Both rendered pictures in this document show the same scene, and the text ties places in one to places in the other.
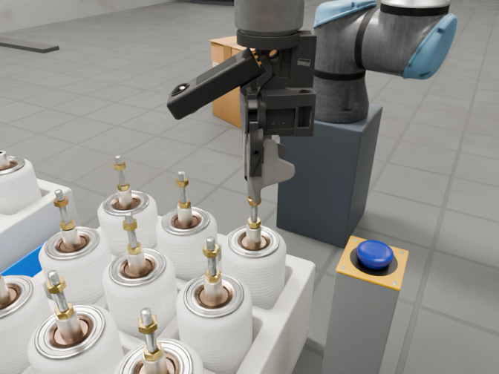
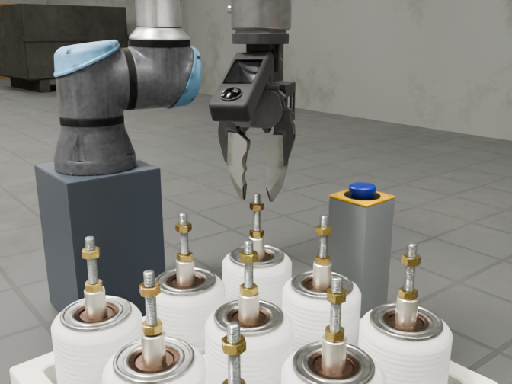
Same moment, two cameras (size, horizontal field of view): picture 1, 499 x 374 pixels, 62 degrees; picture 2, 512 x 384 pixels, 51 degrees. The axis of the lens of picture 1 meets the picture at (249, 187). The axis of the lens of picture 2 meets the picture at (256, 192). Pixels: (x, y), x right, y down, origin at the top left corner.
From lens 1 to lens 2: 67 cm
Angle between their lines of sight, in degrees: 63
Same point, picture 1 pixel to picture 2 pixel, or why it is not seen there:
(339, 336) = (369, 269)
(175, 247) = (216, 302)
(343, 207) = (158, 260)
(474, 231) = (213, 247)
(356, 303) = (377, 227)
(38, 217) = not seen: outside the picture
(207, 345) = (356, 321)
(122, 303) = (285, 349)
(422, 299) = not seen: hidden behind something
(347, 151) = (150, 195)
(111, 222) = (123, 333)
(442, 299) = not seen: hidden behind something
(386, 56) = (164, 87)
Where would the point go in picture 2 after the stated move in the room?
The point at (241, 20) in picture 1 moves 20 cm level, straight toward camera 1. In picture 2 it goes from (270, 20) to (450, 18)
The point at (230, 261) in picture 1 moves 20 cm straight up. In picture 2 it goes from (271, 276) to (272, 123)
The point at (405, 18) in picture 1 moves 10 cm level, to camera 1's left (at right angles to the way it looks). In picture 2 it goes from (174, 50) to (143, 52)
